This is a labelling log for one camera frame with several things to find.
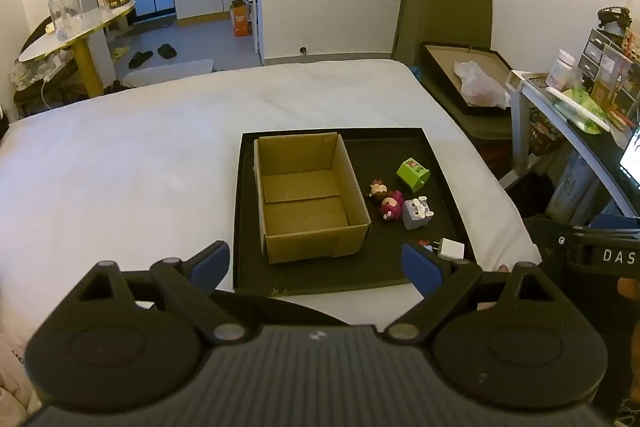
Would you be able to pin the white charger plug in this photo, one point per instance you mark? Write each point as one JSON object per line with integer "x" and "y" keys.
{"x": 453, "y": 252}

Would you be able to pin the yellow slipper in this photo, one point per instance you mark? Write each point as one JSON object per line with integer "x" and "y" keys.
{"x": 120, "y": 53}

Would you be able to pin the small red and blue toy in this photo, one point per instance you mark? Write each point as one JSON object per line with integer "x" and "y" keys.
{"x": 424, "y": 245}

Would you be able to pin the cardboard box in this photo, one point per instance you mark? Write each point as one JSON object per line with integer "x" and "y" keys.
{"x": 305, "y": 192}

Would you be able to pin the white power strip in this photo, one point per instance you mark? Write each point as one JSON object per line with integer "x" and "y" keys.
{"x": 35, "y": 72}

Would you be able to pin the green packet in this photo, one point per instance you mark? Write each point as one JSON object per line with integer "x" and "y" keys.
{"x": 585, "y": 109}

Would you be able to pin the pink bear toy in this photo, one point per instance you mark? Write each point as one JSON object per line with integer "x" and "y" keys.
{"x": 392, "y": 206}

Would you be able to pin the round table with yellow leg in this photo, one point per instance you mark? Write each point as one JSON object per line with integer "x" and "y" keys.
{"x": 85, "y": 29}

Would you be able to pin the laptop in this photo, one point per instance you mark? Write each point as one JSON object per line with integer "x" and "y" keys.
{"x": 631, "y": 159}

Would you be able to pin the purple-grey cube toy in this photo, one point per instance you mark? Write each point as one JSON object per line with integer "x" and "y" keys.
{"x": 415, "y": 216}

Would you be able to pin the small drawer organizer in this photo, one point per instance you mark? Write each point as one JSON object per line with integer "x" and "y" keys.
{"x": 597, "y": 49}

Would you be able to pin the black shallow tray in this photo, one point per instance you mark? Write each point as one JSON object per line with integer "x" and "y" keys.
{"x": 381, "y": 268}

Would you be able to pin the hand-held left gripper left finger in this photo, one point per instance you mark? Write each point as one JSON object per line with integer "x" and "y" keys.
{"x": 212, "y": 263}

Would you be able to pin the small brown figurine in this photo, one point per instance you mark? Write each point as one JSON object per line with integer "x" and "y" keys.
{"x": 377, "y": 191}

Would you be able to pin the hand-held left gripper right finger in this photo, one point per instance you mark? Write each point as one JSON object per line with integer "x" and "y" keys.
{"x": 421, "y": 268}

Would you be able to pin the black slipper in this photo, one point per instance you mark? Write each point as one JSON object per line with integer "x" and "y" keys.
{"x": 140, "y": 59}
{"x": 167, "y": 52}

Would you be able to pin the orange box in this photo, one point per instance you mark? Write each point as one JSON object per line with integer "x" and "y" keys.
{"x": 240, "y": 19}

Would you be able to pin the green cube toy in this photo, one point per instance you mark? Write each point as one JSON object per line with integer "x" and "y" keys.
{"x": 411, "y": 177}

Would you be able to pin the leaning cardboard sheet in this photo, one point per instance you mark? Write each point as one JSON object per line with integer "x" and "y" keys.
{"x": 450, "y": 14}

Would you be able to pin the crumpled clear plastic bag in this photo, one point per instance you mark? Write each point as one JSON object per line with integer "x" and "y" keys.
{"x": 480, "y": 84}

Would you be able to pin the clear plastic jug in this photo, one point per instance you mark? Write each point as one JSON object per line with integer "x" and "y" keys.
{"x": 65, "y": 9}

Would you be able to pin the black tray with cardboard liner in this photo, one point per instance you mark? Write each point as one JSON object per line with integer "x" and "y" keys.
{"x": 445, "y": 72}

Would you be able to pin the grey desk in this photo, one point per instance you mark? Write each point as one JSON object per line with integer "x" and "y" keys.
{"x": 595, "y": 152}

